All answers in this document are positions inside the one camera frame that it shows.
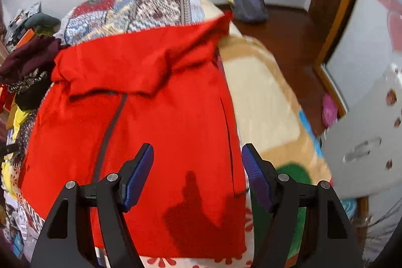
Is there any red zip jacket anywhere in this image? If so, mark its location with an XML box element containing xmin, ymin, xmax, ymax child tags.
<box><xmin>17</xmin><ymin>11</ymin><xmax>248</xmax><ymax>259</ymax></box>

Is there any pile of papers and packets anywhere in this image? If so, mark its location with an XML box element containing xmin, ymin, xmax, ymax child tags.
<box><xmin>5</xmin><ymin>1</ymin><xmax>43</xmax><ymax>45</ymax></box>

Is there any beige cartoon blanket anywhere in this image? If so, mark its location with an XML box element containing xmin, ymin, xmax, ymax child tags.
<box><xmin>218</xmin><ymin>34</ymin><xmax>335</xmax><ymax>268</ymax></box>

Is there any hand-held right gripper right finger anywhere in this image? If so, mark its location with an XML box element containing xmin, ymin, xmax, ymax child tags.
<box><xmin>241</xmin><ymin>143</ymin><xmax>365</xmax><ymax>268</ymax></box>

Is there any white suitcase with stickers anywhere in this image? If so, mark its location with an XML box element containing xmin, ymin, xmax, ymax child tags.
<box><xmin>322</xmin><ymin>62</ymin><xmax>402</xmax><ymax>202</ymax></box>

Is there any black patterned cloth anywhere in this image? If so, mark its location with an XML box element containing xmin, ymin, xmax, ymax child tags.
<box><xmin>8</xmin><ymin>69</ymin><xmax>53</xmax><ymax>112</ymax></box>

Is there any patchwork quilt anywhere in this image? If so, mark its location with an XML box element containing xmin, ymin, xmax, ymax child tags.
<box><xmin>53</xmin><ymin>0</ymin><xmax>227</xmax><ymax>45</ymax></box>

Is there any yellow cloth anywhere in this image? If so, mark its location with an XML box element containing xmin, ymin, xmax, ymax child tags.
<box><xmin>2</xmin><ymin>106</ymin><xmax>33</xmax><ymax>196</ymax></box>

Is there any pink heart wall decal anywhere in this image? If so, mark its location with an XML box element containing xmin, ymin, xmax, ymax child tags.
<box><xmin>361</xmin><ymin>0</ymin><xmax>402</xmax><ymax>52</ymax></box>

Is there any grey backpack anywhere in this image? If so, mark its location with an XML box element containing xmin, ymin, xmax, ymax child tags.
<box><xmin>233</xmin><ymin>0</ymin><xmax>269</xmax><ymax>24</ymax></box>

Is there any maroon garment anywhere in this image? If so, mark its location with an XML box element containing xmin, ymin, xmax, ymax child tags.
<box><xmin>0</xmin><ymin>35</ymin><xmax>62</xmax><ymax>85</ymax></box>

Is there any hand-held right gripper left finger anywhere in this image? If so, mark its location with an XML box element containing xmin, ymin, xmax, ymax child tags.
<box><xmin>30</xmin><ymin>143</ymin><xmax>155</xmax><ymax>268</ymax></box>

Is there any grey-green cushion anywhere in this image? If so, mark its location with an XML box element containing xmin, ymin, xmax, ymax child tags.
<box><xmin>24</xmin><ymin>13</ymin><xmax>61</xmax><ymax>35</ymax></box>

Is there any pink slipper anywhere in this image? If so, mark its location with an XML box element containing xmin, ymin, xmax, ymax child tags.
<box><xmin>322</xmin><ymin>94</ymin><xmax>339</xmax><ymax>128</ymax></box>

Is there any orange box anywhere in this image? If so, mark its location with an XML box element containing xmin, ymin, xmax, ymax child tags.
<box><xmin>14</xmin><ymin>29</ymin><xmax>36</xmax><ymax>50</ymax></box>

